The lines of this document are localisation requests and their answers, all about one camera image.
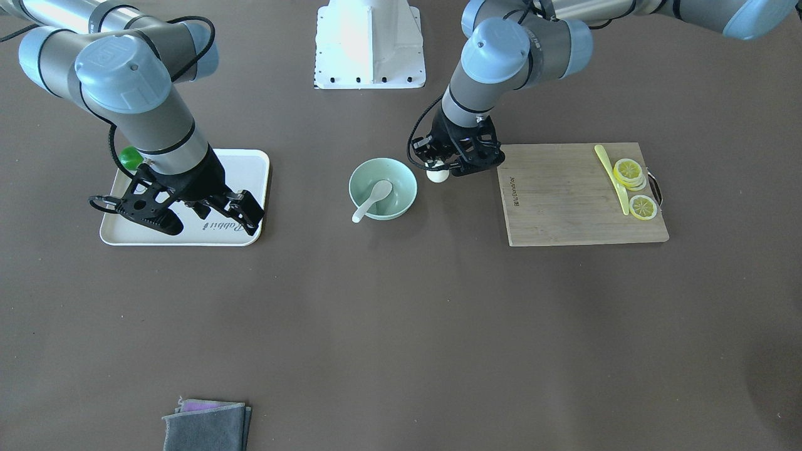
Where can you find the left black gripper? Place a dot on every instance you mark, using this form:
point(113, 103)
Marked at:
point(448, 128)

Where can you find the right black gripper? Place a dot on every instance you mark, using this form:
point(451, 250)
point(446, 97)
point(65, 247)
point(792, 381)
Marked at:
point(203, 180)

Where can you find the white ceramic soup spoon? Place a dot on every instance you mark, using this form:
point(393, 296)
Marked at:
point(380, 190)

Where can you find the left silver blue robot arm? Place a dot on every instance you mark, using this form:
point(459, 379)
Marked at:
point(512, 45)

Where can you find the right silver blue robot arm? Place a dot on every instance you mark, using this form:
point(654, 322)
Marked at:
point(121, 65)

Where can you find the mint green bowl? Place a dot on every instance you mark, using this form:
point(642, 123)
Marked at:
point(399, 199)

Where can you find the cream rabbit serving tray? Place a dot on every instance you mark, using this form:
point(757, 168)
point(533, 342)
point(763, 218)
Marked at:
point(245, 170)

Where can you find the green lime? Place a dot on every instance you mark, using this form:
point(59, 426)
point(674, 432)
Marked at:
point(130, 158)

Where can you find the bamboo cutting board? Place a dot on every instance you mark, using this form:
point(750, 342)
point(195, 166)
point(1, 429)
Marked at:
point(559, 194)

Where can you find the yellow plastic knife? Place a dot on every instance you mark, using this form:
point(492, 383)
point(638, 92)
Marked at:
point(618, 187)

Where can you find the stacked lemon slices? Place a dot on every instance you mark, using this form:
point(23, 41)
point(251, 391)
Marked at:
point(630, 174)

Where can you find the single lemon slice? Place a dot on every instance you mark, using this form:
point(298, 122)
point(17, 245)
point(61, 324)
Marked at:
point(643, 207)

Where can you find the grey folded cloth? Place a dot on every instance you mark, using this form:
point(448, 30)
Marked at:
point(207, 425)

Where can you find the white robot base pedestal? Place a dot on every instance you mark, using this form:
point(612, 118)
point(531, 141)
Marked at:
point(369, 45)

